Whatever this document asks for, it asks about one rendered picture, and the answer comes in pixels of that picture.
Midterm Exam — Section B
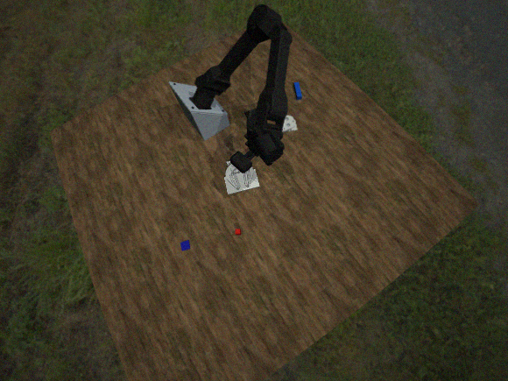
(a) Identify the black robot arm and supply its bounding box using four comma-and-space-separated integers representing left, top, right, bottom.
188, 4, 292, 166

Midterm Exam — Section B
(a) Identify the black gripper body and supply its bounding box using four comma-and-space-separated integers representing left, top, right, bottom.
230, 131, 284, 173

